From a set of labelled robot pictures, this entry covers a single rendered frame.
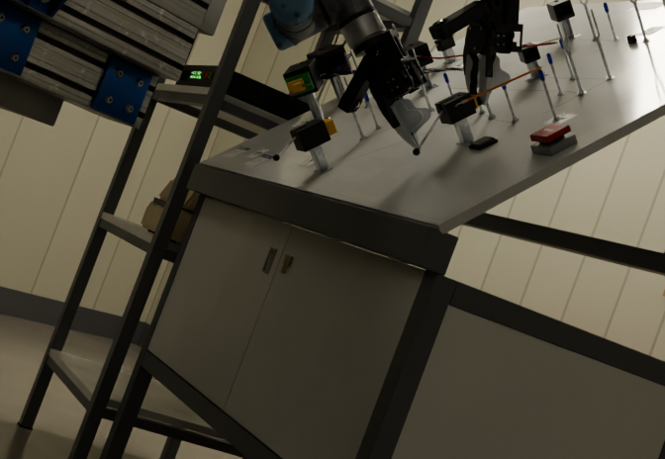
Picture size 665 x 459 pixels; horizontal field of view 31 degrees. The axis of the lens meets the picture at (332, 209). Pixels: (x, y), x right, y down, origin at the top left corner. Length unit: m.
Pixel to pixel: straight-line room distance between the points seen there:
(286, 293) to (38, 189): 3.38
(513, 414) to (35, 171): 3.85
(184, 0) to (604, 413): 0.99
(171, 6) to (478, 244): 3.47
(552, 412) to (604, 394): 0.11
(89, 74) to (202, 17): 0.20
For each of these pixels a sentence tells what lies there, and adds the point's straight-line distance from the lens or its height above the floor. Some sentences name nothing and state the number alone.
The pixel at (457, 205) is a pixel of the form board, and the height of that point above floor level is 0.91.
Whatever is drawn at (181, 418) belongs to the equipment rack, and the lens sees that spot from 3.16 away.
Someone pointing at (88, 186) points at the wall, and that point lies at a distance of 5.78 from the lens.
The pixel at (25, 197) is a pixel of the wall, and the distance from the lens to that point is 5.58.
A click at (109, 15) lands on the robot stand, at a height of 0.98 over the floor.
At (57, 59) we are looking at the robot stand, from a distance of 1.80.
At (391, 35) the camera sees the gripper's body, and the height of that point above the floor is 1.18.
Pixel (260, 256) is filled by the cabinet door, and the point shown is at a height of 0.72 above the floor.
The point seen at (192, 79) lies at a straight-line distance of 3.26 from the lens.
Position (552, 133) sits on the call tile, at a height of 1.09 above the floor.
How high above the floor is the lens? 0.76
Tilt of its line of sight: 2 degrees up
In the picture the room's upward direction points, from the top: 21 degrees clockwise
